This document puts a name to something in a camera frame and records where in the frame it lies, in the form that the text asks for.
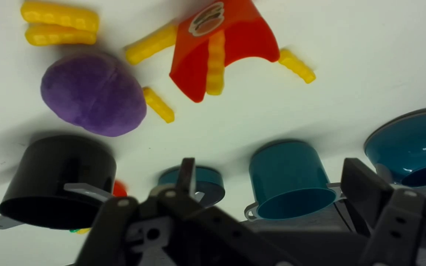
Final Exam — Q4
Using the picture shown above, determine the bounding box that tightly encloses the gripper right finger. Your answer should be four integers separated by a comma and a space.
340, 158, 426, 266

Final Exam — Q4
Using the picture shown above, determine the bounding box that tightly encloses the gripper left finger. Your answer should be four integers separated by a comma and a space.
74, 158, 299, 266

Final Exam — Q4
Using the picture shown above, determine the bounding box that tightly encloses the orange toy fries container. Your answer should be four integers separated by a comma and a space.
169, 0, 281, 103

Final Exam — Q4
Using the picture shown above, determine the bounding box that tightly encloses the red toy piece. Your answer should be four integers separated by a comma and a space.
112, 180, 128, 198

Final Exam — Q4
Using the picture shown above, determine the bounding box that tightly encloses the teal toy bowl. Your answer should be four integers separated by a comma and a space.
364, 108, 426, 187

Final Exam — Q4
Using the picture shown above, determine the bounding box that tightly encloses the black toy pot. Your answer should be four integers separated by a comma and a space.
0, 134, 118, 231

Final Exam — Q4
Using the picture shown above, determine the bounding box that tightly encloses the teal toy pot lid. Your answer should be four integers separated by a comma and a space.
157, 165, 226, 208

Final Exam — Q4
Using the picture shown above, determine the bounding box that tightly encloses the teal toy pot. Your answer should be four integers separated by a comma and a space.
244, 140, 343, 222

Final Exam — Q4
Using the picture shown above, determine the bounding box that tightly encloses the yellow toy fry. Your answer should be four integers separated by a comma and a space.
206, 30, 226, 96
25, 24, 98, 47
278, 48, 317, 84
142, 86, 175, 124
125, 23, 179, 66
20, 1, 100, 33

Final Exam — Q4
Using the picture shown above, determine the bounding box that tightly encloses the purple plush toy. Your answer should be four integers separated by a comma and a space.
40, 52, 148, 138

